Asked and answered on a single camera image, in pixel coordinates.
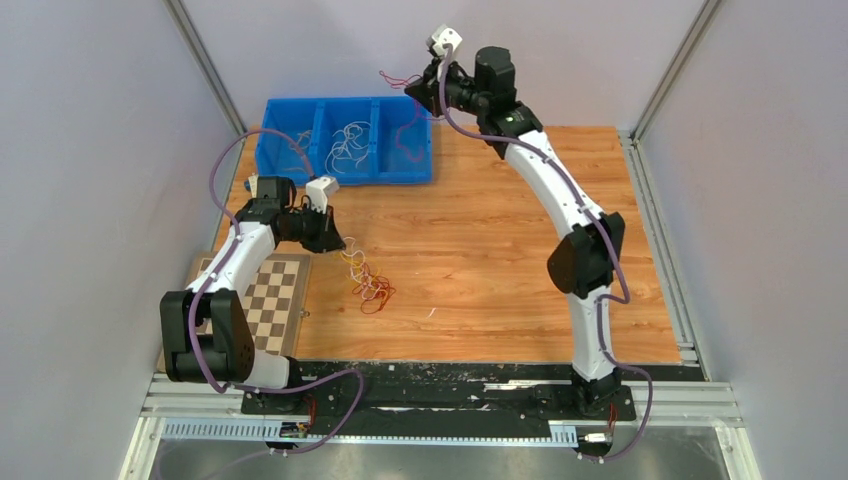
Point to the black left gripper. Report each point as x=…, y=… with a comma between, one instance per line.
x=327, y=237

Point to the blue three-compartment bin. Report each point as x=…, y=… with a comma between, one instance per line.
x=358, y=140

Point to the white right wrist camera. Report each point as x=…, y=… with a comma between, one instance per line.
x=442, y=36

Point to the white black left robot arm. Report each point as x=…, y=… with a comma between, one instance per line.
x=206, y=337

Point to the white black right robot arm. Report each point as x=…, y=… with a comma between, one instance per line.
x=586, y=260

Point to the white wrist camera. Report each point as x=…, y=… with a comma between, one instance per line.
x=442, y=36
x=319, y=191

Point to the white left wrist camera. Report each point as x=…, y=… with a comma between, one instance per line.
x=319, y=191

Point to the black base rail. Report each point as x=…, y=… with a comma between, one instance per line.
x=441, y=400

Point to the wooden chessboard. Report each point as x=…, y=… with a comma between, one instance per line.
x=274, y=302

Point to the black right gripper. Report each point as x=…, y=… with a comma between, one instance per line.
x=427, y=92

